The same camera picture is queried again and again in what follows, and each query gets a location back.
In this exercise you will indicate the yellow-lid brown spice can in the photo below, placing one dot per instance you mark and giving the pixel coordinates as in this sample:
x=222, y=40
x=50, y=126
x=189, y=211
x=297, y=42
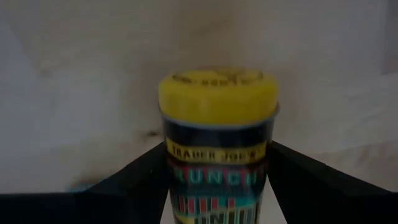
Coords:
x=217, y=102

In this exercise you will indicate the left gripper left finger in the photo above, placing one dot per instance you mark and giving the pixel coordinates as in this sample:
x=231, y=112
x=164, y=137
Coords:
x=124, y=193

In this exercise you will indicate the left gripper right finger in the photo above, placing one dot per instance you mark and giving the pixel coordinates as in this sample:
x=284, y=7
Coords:
x=311, y=193

